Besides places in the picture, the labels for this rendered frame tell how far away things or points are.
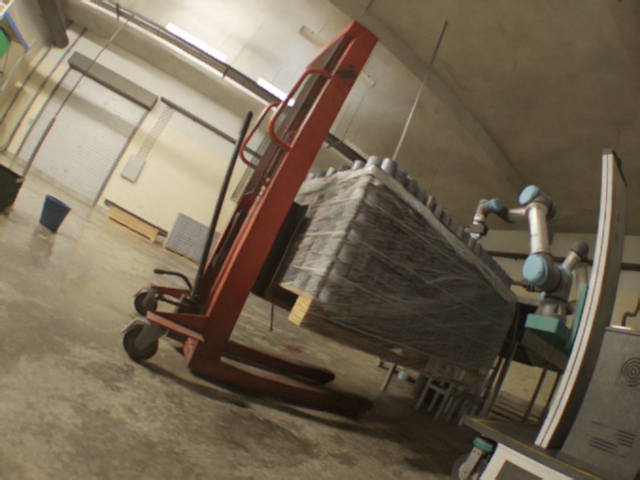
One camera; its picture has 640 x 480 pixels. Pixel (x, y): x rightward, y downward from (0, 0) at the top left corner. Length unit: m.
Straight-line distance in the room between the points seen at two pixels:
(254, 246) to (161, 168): 8.96
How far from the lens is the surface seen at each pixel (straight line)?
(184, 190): 10.18
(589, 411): 1.34
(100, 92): 11.14
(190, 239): 8.46
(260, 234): 1.41
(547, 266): 1.39
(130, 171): 10.11
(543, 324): 1.42
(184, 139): 10.46
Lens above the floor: 0.55
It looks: 10 degrees up
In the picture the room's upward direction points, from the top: 25 degrees clockwise
